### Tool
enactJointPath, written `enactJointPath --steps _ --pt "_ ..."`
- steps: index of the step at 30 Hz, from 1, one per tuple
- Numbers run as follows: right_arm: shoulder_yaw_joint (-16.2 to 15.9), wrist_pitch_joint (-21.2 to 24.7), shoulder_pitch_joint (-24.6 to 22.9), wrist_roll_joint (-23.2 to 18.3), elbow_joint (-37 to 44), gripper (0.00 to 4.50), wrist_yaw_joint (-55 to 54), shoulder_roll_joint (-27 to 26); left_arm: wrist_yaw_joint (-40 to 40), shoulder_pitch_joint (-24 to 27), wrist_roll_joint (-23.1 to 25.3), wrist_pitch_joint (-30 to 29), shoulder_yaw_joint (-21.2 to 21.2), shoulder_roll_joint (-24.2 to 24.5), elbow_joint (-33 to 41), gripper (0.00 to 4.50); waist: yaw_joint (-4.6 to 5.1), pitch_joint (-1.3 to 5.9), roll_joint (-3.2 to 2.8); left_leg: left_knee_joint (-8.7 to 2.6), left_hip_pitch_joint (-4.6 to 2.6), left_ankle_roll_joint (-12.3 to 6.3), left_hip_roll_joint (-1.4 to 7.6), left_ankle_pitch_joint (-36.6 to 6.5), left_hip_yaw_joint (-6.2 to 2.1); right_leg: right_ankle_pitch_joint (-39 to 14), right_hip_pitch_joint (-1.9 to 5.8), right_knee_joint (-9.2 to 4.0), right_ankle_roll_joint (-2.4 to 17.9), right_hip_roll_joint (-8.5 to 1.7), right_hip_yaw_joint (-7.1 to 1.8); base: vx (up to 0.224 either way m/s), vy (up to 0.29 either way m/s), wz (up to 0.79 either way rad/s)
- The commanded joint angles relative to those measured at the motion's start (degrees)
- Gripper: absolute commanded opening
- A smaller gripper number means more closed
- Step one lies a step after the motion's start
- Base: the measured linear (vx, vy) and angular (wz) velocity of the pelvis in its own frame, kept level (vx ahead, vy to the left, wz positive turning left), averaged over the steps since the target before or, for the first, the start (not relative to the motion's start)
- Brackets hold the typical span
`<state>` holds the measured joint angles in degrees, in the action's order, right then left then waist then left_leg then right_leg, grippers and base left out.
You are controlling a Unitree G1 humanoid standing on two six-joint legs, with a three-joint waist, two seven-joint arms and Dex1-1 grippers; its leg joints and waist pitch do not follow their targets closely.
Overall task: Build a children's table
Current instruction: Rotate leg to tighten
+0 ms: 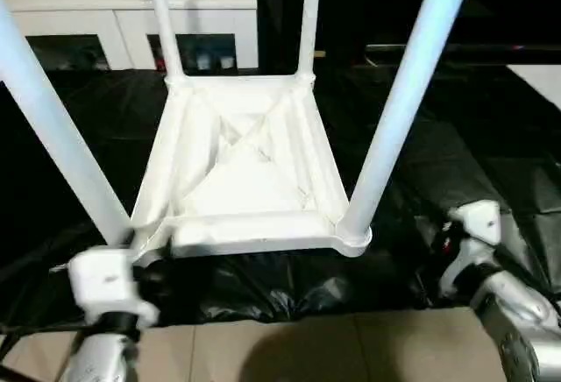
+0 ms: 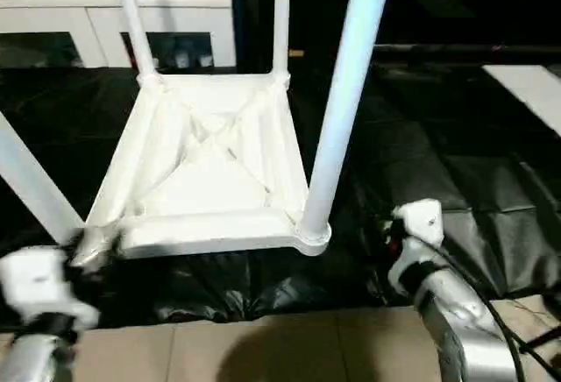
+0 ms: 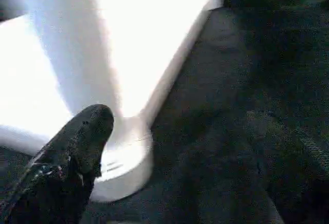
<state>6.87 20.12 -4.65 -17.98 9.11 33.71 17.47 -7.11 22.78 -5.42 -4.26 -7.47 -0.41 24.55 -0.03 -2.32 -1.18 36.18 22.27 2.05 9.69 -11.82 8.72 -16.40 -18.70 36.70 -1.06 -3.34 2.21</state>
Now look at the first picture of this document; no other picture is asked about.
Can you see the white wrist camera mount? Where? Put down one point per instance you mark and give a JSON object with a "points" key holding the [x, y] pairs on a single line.
{"points": [[105, 277], [477, 224]]}

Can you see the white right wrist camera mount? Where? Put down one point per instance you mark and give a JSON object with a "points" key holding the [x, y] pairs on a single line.
{"points": [[477, 224]]}

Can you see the black plastic mat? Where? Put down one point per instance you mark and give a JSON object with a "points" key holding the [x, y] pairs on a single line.
{"points": [[460, 158]]}

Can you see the small beige block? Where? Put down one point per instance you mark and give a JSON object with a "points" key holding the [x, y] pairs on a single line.
{"points": [[320, 54]]}

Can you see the white cabinet with glass doors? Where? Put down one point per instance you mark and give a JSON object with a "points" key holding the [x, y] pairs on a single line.
{"points": [[87, 18]]}

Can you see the white flat board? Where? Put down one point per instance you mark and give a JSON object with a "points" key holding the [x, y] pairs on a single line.
{"points": [[539, 82]]}

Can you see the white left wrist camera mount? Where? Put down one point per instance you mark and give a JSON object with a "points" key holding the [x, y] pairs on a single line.
{"points": [[105, 277]]}

